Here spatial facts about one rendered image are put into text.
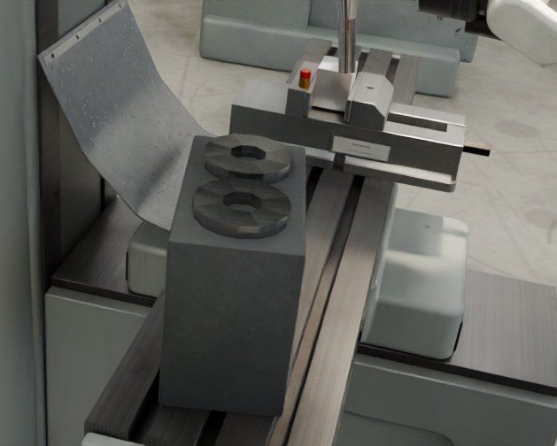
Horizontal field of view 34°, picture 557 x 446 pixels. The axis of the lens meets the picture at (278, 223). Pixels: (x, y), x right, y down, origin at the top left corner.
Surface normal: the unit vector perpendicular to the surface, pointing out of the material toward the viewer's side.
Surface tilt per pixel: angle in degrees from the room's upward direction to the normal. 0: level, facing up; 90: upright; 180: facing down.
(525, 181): 0
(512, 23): 111
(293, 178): 0
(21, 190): 89
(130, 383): 0
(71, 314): 90
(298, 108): 90
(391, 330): 90
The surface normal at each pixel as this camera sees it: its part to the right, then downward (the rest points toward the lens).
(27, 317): 0.78, 0.37
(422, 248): 0.11, -0.86
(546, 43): -0.39, 0.72
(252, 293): -0.03, 0.50
